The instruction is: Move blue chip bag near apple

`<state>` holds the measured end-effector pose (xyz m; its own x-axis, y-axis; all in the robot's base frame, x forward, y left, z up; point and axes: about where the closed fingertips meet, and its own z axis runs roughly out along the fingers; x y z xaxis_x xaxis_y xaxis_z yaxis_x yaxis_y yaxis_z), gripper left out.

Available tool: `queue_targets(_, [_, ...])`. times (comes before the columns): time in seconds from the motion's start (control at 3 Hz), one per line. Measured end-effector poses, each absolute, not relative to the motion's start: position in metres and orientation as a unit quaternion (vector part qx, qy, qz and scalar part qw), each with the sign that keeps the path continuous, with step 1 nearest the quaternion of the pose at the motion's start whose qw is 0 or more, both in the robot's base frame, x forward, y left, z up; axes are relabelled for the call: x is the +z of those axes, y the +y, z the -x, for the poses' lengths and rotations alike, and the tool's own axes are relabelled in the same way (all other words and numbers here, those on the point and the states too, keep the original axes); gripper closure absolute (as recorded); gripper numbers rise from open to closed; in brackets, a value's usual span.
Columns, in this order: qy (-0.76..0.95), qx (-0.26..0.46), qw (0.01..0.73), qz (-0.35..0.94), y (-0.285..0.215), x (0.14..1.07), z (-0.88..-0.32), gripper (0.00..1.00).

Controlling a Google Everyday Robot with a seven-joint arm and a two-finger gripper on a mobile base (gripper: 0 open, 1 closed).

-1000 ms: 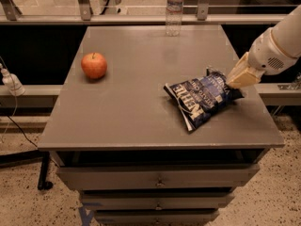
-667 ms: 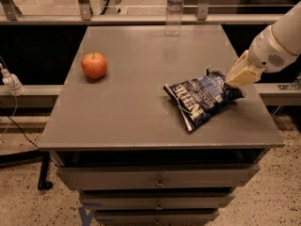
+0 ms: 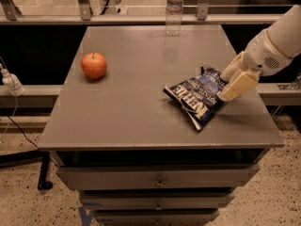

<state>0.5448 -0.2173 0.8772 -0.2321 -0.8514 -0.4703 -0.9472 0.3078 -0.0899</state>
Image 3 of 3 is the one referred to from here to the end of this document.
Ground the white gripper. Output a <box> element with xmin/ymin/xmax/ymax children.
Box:
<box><xmin>217</xmin><ymin>29</ymin><xmax>293</xmax><ymax>102</ymax></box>

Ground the blue Kettle chip bag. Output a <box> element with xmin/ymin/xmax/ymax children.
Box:
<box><xmin>163</xmin><ymin>66</ymin><xmax>227</xmax><ymax>131</ymax></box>

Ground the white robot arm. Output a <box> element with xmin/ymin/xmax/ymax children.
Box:
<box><xmin>217</xmin><ymin>5</ymin><xmax>301</xmax><ymax>102</ymax></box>

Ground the red apple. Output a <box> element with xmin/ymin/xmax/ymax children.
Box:
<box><xmin>81</xmin><ymin>53</ymin><xmax>107</xmax><ymax>79</ymax></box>

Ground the clear plastic water bottle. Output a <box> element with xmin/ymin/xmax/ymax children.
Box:
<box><xmin>166</xmin><ymin>0</ymin><xmax>184</xmax><ymax>37</ymax></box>

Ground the top grey drawer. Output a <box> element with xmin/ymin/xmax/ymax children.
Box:
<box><xmin>57</xmin><ymin>164</ymin><xmax>260</xmax><ymax>190</ymax></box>

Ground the grey drawer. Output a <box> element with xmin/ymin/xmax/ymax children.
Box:
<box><xmin>94</xmin><ymin>209</ymin><xmax>219</xmax><ymax>224</ymax></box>
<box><xmin>57</xmin><ymin>164</ymin><xmax>260</xmax><ymax>190</ymax></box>
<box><xmin>81</xmin><ymin>193</ymin><xmax>234</xmax><ymax>210</ymax></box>

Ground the grey drawer cabinet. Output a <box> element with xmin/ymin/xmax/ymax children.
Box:
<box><xmin>37</xmin><ymin>24</ymin><xmax>286</xmax><ymax>226</ymax></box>

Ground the middle grey drawer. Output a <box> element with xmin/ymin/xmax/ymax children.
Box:
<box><xmin>81</xmin><ymin>193</ymin><xmax>234</xmax><ymax>210</ymax></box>

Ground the bottom grey drawer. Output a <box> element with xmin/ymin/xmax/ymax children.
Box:
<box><xmin>94</xmin><ymin>209</ymin><xmax>219</xmax><ymax>224</ymax></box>

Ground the blue floor tape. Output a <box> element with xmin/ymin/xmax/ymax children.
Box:
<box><xmin>78</xmin><ymin>202</ymin><xmax>100</xmax><ymax>226</ymax></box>

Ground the black metal stand leg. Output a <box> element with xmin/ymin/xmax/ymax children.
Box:
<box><xmin>0</xmin><ymin>150</ymin><xmax>53</xmax><ymax>190</ymax></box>

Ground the metal window railing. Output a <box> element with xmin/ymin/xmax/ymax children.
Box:
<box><xmin>0</xmin><ymin>0</ymin><xmax>301</xmax><ymax>25</ymax></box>

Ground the black cable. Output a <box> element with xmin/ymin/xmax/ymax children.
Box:
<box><xmin>0</xmin><ymin>102</ymin><xmax>40</xmax><ymax>149</ymax></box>

